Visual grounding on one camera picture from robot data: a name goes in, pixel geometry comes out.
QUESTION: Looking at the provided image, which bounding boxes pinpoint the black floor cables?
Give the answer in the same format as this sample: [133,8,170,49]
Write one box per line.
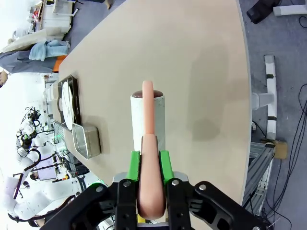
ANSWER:
[279,82,307,218]

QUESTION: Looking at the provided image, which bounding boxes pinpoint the small cardboard piece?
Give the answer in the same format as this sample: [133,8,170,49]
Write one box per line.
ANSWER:
[272,140,288,160]

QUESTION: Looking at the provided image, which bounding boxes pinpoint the white round plate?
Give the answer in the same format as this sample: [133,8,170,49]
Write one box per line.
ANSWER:
[60,82,75,131]

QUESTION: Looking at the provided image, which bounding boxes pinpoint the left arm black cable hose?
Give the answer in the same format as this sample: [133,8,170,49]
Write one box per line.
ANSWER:
[8,148,43,216]

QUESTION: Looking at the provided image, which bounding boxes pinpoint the rectangular metal tray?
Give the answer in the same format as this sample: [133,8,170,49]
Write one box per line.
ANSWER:
[71,123,102,159]

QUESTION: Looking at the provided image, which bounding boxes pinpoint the white table foot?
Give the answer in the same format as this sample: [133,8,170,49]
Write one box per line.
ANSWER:
[251,55,279,142]
[272,4,307,18]

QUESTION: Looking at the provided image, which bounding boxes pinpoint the light blue cloth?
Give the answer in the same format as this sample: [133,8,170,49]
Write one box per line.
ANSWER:
[28,39,71,62]

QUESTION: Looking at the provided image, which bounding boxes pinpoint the pink lint roller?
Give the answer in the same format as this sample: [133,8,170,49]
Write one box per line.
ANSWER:
[130,80,166,219]

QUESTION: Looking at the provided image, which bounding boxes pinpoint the black floor mat piece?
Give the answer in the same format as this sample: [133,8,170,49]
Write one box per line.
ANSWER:
[246,0,274,24]

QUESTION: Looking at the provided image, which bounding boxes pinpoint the silver table knife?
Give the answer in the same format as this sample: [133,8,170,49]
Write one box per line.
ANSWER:
[61,94,73,120]

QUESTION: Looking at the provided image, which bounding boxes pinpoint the grey wire mesh basket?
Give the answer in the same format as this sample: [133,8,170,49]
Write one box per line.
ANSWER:
[53,120,67,145]

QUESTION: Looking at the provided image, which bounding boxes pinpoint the grey fabric cover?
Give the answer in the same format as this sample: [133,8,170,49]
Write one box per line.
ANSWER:
[0,51,61,74]

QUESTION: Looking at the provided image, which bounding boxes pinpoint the orange red garment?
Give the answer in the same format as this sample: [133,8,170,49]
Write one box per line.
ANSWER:
[51,54,67,72]

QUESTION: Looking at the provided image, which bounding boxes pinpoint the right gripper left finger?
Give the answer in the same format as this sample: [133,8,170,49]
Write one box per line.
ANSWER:
[39,150,142,230]

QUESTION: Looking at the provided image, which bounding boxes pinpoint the brown plastic serving tray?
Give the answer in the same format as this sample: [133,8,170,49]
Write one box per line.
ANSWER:
[57,74,82,130]

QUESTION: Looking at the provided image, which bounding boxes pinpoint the white side table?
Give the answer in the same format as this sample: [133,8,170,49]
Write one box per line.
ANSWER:
[43,71,60,123]

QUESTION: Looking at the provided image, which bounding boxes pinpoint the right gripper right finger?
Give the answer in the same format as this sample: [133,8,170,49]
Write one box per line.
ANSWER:
[159,150,270,230]

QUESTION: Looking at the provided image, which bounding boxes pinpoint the aluminium profile frame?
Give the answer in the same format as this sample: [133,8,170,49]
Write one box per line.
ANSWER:
[242,141,275,216]

